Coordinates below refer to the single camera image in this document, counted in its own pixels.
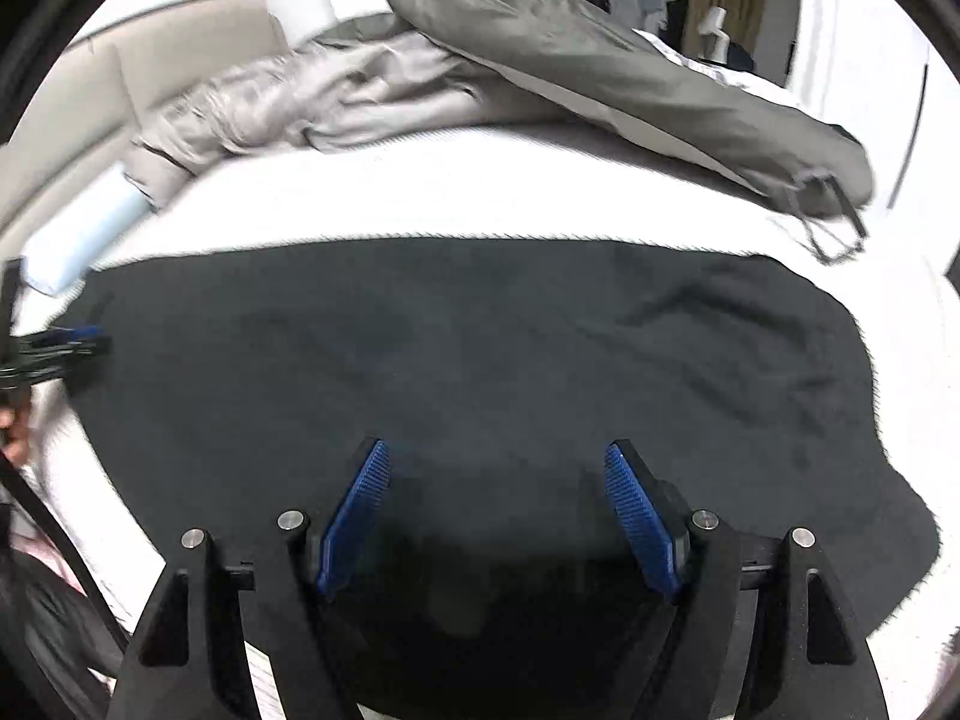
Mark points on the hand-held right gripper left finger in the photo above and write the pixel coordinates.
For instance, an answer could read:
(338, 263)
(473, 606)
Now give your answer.
(352, 517)

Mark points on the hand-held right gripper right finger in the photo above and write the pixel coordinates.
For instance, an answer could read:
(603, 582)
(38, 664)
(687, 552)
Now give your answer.
(641, 521)

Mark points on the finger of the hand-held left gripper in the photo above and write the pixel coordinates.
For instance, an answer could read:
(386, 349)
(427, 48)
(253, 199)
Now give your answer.
(75, 332)
(79, 351)

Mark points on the black pants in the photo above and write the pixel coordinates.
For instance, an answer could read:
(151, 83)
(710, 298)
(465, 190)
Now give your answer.
(480, 360)

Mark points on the person's left hand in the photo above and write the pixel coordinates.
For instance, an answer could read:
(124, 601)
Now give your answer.
(13, 439)

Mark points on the light blue bolster pillow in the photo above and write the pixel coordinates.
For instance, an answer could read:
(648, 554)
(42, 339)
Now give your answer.
(82, 240)

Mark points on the beige padded headboard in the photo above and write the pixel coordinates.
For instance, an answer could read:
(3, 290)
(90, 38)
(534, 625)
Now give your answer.
(67, 90)

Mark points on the person's dark clothing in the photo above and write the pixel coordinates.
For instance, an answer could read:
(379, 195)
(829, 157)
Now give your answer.
(45, 637)

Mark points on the bed with honeycomb cover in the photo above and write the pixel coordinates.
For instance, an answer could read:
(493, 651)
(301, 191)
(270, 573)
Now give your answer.
(450, 180)

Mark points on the dark grey duvet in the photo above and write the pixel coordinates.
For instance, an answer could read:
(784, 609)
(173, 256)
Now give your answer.
(600, 67)

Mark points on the white patterned cloth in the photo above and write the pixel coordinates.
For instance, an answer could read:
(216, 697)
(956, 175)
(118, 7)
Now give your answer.
(720, 71)

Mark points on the black rectangular frame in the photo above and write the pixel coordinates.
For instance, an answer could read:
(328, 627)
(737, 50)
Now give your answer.
(851, 210)

